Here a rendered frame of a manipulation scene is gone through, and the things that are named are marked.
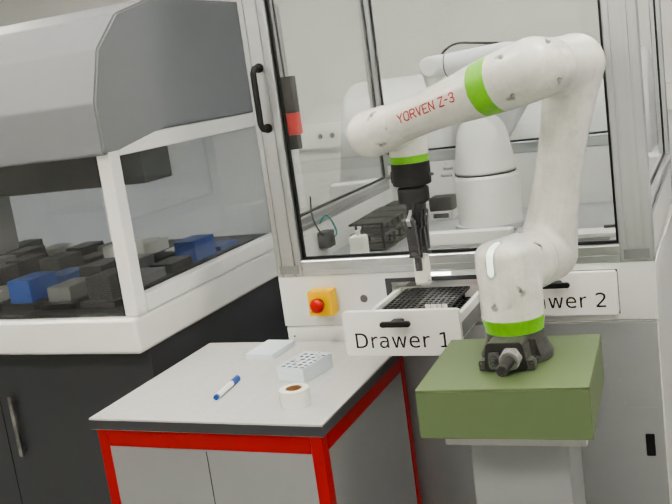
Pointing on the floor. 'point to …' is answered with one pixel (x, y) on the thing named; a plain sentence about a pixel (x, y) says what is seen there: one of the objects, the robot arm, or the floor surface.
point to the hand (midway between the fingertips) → (422, 269)
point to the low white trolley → (262, 433)
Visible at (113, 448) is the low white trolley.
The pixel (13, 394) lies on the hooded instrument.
